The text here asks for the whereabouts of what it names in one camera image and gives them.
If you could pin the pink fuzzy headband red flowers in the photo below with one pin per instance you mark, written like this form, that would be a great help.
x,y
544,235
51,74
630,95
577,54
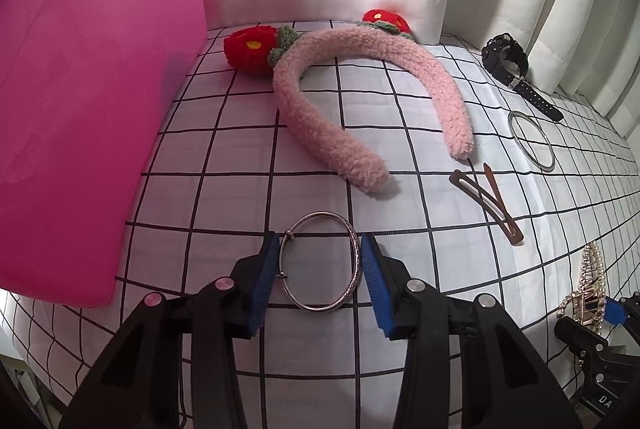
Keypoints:
x,y
300,119

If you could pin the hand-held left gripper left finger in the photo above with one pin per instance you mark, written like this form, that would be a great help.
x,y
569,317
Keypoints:
x,y
262,279

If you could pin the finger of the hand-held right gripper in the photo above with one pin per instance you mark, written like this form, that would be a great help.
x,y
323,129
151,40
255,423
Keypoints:
x,y
575,331
615,312

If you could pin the plain silver bangle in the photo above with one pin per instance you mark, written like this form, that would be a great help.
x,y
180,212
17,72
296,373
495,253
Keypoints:
x,y
510,123

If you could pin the white black-grid cloth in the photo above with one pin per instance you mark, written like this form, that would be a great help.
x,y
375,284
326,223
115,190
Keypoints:
x,y
240,149

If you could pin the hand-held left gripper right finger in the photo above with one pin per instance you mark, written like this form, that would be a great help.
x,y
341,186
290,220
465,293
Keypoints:
x,y
377,289

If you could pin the black wristwatch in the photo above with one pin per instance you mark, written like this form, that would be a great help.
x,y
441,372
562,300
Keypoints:
x,y
500,54

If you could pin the pink plastic tub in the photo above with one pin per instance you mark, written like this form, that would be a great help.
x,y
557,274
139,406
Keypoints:
x,y
75,109

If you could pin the brown snap hair clip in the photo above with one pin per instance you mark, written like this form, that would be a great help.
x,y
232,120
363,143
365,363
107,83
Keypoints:
x,y
492,184
512,234

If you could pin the silver bangle with clasp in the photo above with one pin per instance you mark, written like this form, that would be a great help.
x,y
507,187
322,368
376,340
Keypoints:
x,y
357,265

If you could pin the gold pearl hair claw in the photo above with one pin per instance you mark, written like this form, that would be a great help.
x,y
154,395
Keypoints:
x,y
592,269

